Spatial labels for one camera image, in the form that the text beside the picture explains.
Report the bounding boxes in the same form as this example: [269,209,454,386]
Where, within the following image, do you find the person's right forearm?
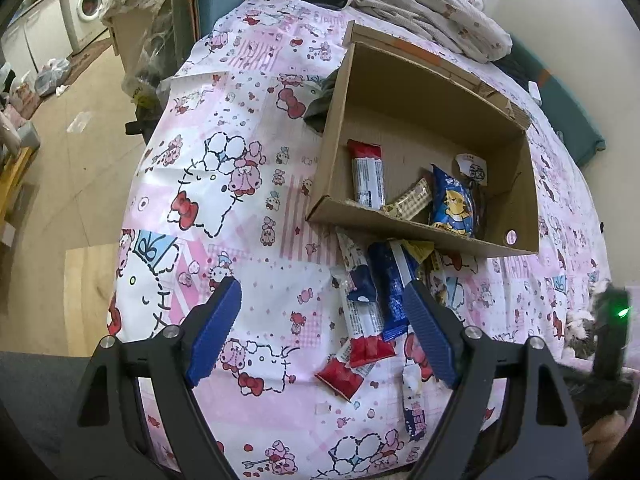
[582,407,637,476]

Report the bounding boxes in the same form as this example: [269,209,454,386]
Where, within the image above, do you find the beige striped packet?
[417,252,451,306]

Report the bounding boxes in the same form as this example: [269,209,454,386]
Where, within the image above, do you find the grey white fluffy fur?
[562,280,608,361]

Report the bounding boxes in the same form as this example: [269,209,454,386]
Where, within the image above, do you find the small red packet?
[315,342,375,402]

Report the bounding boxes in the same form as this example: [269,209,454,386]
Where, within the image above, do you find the white cabinet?
[0,0,71,86]

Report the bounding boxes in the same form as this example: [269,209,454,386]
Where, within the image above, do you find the yellow packet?
[402,240,436,263]

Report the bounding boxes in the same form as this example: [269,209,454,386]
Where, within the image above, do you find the white round packet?
[454,152,488,186]

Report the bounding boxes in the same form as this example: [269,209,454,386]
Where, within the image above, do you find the wooden rack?
[0,145,38,231]

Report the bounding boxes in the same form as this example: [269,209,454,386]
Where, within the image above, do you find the small navy packet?
[347,264,379,304]

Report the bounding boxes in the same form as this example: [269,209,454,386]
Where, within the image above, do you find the large clear plastic bag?
[102,0,173,56]

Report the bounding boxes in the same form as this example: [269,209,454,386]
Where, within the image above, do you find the beige wafer packet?
[381,177,433,221]

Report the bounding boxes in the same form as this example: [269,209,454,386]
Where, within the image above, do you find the crumpled floral quilt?
[345,0,513,63]

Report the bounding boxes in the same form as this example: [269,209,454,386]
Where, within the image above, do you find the dark brown packet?
[471,180,490,237]

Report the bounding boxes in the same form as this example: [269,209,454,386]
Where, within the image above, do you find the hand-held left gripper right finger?
[401,280,591,480]

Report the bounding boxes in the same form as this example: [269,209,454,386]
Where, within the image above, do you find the printed bed sheet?
[107,0,616,480]

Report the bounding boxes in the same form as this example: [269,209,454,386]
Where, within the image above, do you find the white pink packet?
[401,364,430,443]

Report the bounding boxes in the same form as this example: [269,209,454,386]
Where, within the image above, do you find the white washing machine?
[59,0,111,56]

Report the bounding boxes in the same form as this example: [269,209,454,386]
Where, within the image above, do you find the cardboard box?
[305,20,541,256]

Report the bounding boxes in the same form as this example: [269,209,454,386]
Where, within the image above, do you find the blue cartoon snack packet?
[429,164,476,238]

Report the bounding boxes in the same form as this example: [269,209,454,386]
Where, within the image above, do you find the dark grey cloth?
[0,350,126,480]

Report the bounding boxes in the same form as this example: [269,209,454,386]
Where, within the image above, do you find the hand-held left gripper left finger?
[75,276,244,480]

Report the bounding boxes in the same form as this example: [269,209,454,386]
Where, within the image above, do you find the long white red-ended packet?
[334,227,398,368]

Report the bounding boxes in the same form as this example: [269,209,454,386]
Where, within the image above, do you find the red white snack packet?
[346,139,387,210]

